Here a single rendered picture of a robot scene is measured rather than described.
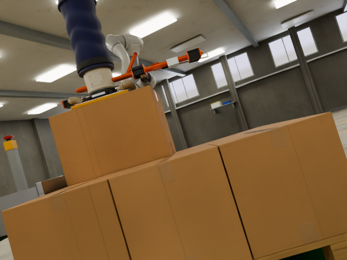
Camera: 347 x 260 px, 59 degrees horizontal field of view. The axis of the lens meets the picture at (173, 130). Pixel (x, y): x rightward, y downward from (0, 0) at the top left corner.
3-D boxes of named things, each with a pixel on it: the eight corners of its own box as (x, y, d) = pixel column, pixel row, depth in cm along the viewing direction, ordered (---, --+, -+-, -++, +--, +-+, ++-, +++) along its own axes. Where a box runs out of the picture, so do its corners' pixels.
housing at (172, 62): (168, 66, 185) (166, 59, 185) (168, 69, 191) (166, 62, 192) (179, 63, 184) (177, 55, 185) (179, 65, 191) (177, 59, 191)
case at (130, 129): (67, 186, 170) (47, 117, 172) (92, 177, 210) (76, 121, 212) (170, 155, 166) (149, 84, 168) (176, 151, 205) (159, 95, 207)
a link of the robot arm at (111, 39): (113, 41, 239) (128, 41, 247) (103, 30, 249) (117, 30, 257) (110, 56, 247) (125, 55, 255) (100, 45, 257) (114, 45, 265)
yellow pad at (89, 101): (71, 110, 175) (68, 101, 175) (77, 111, 185) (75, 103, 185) (128, 92, 174) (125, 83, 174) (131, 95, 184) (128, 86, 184)
